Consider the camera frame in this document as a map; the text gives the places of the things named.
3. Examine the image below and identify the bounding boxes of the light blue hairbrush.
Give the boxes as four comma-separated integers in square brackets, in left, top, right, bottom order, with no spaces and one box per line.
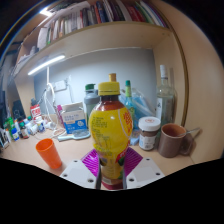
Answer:
[57,129,91,142]

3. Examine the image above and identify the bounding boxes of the tall clear glass bottle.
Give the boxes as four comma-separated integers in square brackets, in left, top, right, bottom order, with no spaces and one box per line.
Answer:
[155,64,176,129]

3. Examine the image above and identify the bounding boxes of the grey shaker bottle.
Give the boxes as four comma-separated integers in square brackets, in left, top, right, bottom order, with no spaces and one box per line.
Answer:
[83,83,101,125]

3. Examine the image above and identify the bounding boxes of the small green bottle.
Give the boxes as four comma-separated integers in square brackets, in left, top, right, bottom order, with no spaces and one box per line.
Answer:
[3,117,16,134]

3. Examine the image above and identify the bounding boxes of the long white light bar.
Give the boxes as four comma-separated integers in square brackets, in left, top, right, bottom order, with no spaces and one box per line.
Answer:
[27,54,67,76]

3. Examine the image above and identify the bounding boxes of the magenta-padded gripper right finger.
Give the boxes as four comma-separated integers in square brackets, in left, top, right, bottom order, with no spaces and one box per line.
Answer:
[122,147,166,190]

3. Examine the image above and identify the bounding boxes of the small white bottle blue label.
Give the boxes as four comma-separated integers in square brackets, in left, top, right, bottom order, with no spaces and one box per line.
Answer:
[10,127,20,142]

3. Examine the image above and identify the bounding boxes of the green glass bottle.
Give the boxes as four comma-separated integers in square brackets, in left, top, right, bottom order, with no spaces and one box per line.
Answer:
[123,79,138,129]

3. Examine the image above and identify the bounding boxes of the brown ceramic mug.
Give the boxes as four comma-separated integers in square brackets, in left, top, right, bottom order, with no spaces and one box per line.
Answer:
[157,123,196,159]

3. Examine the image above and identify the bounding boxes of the red and white can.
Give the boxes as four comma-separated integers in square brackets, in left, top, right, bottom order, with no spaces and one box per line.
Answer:
[29,98,43,120]

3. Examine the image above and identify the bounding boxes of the yellow-labelled drink bottle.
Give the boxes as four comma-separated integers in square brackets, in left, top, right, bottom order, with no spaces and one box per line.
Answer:
[88,80,134,190]

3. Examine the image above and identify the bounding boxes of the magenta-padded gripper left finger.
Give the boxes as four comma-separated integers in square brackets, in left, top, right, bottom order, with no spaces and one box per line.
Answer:
[59,148,101,190]

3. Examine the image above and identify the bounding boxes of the bright strip lamp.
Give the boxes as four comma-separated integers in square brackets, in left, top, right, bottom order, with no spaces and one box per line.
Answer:
[39,7,54,18]

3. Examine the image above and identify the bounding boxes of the magenta pouch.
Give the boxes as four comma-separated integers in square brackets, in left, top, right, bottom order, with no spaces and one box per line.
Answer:
[55,104,65,126]

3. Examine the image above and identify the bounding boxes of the orange plastic cup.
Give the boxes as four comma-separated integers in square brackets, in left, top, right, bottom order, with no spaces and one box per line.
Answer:
[35,138,63,170]

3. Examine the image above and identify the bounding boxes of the white power strip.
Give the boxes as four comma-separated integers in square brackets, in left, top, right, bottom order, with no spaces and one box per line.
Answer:
[53,79,68,93]

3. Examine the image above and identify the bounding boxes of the brown jar with white lid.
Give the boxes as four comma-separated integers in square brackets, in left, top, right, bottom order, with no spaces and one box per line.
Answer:
[137,116,162,152]

